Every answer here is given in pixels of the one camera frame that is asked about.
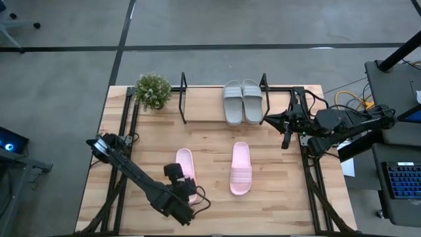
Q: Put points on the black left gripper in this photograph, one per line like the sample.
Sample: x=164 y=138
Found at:
x=185 y=189

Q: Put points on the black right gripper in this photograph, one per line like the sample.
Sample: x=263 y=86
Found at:
x=297 y=121

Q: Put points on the pink rubber slide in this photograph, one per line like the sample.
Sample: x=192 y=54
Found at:
x=185 y=158
x=240 y=158

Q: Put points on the grey rubber slide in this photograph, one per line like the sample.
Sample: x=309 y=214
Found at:
x=233 y=105
x=252 y=105

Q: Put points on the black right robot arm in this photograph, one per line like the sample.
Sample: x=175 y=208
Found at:
x=332 y=120

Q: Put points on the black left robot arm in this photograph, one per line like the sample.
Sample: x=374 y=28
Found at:
x=131 y=171

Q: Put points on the black metal wooden shoe shelf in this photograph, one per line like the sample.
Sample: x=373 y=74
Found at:
x=204 y=105

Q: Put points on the white paper sheet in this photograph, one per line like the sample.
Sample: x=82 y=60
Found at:
x=348 y=168

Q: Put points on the green potted plant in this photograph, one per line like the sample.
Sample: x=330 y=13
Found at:
x=153 y=90

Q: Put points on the grey desk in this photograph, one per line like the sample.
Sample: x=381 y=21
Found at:
x=394 y=89
x=385 y=204

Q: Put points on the monitor with blue screen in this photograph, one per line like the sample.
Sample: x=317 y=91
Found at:
x=414 y=116

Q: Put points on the black pole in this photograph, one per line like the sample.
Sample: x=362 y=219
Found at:
x=398 y=52

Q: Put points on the black backlit keyboard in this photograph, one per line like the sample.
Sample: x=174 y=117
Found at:
x=404 y=181

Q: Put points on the small white paper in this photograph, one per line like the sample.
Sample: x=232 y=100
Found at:
x=418 y=96

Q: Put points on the grey metal cart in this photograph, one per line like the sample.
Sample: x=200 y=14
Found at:
x=19 y=164

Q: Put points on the black computer with blue light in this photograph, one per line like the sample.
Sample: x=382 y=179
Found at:
x=13 y=141

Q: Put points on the grey office chair base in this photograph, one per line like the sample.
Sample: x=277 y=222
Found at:
x=19 y=23

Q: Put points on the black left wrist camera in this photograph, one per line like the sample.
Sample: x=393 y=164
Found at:
x=171 y=171

